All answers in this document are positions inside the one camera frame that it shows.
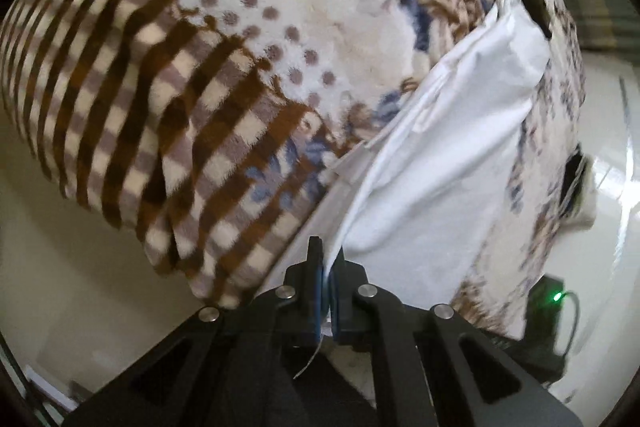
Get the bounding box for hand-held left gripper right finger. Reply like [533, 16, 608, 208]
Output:
[329, 248, 583, 427]

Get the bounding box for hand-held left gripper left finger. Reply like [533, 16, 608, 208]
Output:
[62, 236, 326, 427]

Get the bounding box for white cloth garment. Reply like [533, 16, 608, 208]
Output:
[260, 0, 551, 343]

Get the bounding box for black device with green light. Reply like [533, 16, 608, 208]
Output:
[522, 275, 571, 383]

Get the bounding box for brown checked floral blanket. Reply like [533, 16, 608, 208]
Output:
[0, 0, 598, 343]

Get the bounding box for black cable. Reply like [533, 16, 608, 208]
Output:
[554, 291, 582, 358]

